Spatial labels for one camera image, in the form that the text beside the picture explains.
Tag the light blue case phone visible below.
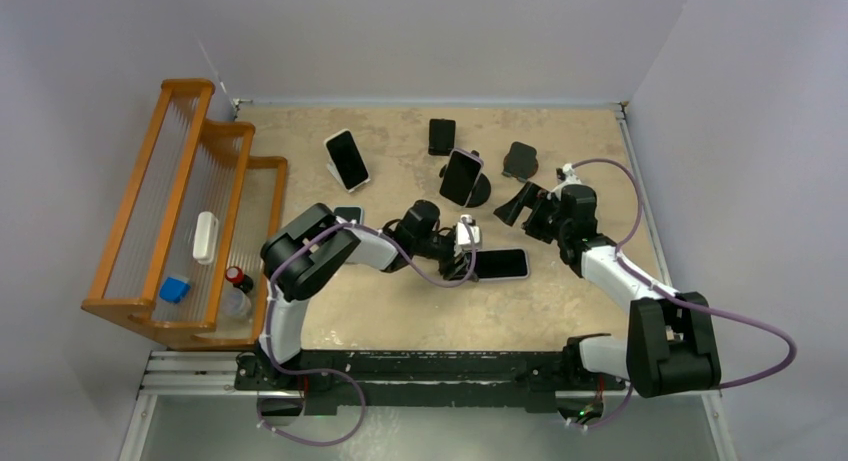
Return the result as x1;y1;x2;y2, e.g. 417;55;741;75
333;206;364;224

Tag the black rectangular phone stand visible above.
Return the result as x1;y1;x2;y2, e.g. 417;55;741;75
427;118;456;156

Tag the orange wooden rack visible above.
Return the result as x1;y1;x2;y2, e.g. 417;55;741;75
82;78;288;351

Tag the silver folding phone stand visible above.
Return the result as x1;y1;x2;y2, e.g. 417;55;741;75
326;160;371;193

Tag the blue cap bottle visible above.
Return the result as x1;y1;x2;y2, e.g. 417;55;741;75
158;276;191;304

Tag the black round base phone stand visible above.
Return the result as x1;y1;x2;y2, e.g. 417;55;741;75
438;164;492;208

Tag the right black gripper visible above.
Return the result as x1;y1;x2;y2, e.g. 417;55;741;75
494;181;570;245

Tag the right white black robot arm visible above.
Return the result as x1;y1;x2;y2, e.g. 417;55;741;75
494;182;721;398

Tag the red cap bottle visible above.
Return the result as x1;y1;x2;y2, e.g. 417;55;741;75
220;265;254;320

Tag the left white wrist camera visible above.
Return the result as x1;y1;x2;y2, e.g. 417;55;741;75
455;214;483;252

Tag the black phone clear case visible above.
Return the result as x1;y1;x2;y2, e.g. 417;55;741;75
439;148;483;206

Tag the lavender case phone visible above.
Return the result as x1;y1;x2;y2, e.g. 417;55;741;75
474;248;530;281

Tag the white rectangular device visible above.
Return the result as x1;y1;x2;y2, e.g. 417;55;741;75
192;211;219;265

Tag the black aluminium base frame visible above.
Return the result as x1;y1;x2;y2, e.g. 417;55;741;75
120;351;736;460

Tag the white edged black phone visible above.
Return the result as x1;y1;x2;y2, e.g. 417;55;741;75
324;129;370;188

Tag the black brown disc phone stand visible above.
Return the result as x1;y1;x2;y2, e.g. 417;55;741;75
502;141;539;182

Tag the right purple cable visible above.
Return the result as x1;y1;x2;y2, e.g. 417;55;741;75
566;158;798;431

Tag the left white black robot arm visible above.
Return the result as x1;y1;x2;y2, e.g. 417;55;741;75
258;200;482;390

